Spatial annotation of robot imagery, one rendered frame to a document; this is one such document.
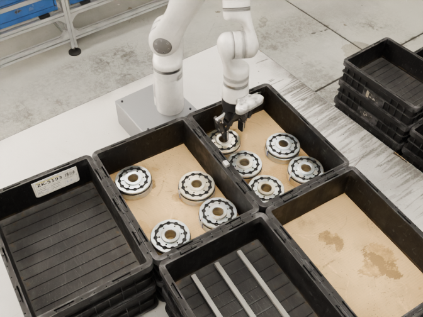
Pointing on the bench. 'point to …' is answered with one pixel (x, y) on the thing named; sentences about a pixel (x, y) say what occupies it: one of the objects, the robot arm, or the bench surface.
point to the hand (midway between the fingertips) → (233, 131)
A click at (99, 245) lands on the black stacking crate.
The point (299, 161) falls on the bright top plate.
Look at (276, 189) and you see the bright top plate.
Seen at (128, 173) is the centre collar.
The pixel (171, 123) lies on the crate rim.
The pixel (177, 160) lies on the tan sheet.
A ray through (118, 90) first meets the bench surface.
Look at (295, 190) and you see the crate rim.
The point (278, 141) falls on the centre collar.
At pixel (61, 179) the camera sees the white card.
